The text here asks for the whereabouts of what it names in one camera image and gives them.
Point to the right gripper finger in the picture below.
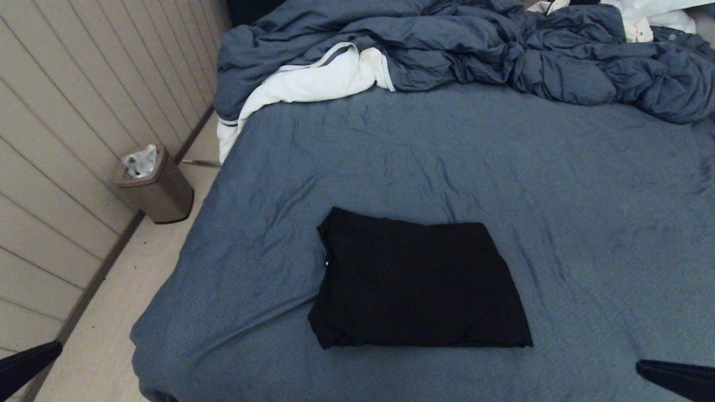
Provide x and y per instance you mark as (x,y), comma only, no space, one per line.
(692,388)
(681,369)

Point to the crumpled blue duvet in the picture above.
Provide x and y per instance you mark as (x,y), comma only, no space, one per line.
(447,44)

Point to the white blanket grey stripe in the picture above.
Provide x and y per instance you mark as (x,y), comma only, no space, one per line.
(313,84)

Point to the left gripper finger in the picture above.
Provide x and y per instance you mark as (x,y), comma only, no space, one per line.
(25,377)
(28,360)

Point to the black moon print T-shirt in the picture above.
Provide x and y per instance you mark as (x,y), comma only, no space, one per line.
(419,285)

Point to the brown trash bin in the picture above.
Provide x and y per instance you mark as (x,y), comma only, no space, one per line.
(165,195)

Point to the clear plastic bin liner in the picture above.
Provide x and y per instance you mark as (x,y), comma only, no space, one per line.
(139,162)

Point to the black headboard panel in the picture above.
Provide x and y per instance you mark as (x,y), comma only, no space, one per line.
(246,11)

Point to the blue bed sheet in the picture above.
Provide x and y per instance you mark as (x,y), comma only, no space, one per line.
(586,223)

